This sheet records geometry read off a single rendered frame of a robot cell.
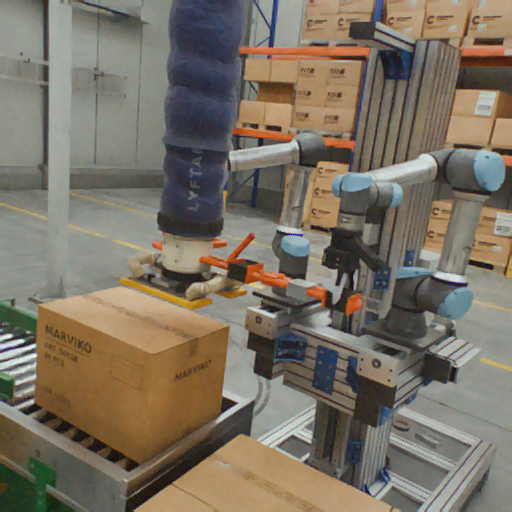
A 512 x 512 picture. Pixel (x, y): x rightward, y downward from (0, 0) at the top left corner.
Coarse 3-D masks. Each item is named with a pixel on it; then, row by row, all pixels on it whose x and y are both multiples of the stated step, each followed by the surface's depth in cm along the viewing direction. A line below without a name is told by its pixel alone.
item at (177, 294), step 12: (132, 276) 196; (144, 276) 196; (144, 288) 186; (156, 288) 185; (168, 288) 185; (180, 288) 182; (168, 300) 180; (180, 300) 177; (192, 300) 177; (204, 300) 179
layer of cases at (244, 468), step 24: (216, 456) 199; (240, 456) 200; (264, 456) 202; (288, 456) 204; (192, 480) 185; (216, 480) 186; (240, 480) 187; (264, 480) 189; (288, 480) 190; (312, 480) 192; (336, 480) 194; (144, 504) 172; (168, 504) 173; (192, 504) 174; (216, 504) 175; (240, 504) 176; (264, 504) 177; (288, 504) 179; (312, 504) 180; (336, 504) 182; (360, 504) 183; (384, 504) 185
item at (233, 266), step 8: (232, 264) 175; (240, 264) 179; (248, 264) 180; (256, 264) 176; (232, 272) 177; (240, 272) 175; (248, 272) 173; (256, 272) 176; (240, 280) 174; (248, 280) 174; (256, 280) 178
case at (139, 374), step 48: (48, 336) 210; (96, 336) 194; (144, 336) 191; (192, 336) 196; (48, 384) 213; (96, 384) 197; (144, 384) 183; (192, 384) 200; (96, 432) 200; (144, 432) 186
